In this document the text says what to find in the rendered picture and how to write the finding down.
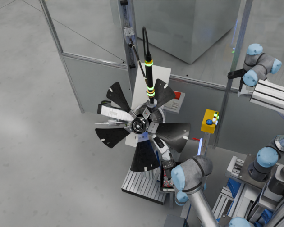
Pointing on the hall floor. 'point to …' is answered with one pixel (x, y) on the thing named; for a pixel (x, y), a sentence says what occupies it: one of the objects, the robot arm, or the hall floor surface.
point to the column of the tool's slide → (132, 73)
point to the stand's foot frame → (140, 192)
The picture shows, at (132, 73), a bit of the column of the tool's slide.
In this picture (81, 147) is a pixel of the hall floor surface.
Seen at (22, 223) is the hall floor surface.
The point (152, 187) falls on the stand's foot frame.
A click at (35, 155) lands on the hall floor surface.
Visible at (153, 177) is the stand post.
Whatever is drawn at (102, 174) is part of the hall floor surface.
